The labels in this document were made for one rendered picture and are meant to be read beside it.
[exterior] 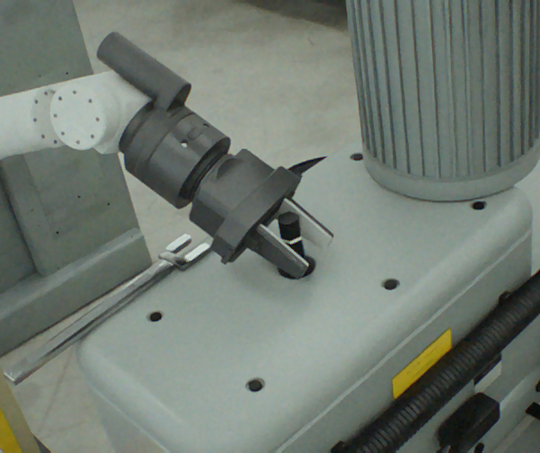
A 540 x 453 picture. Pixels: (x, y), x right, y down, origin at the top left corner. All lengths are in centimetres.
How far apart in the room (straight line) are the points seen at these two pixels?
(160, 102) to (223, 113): 432
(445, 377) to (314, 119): 413
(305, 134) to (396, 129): 392
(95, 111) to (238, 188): 15
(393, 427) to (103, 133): 39
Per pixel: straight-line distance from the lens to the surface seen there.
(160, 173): 85
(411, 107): 90
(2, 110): 97
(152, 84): 87
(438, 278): 86
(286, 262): 84
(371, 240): 90
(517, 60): 90
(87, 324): 87
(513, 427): 118
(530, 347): 114
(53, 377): 373
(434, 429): 99
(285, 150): 472
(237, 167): 86
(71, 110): 87
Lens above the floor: 244
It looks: 36 degrees down
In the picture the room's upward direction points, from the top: 11 degrees counter-clockwise
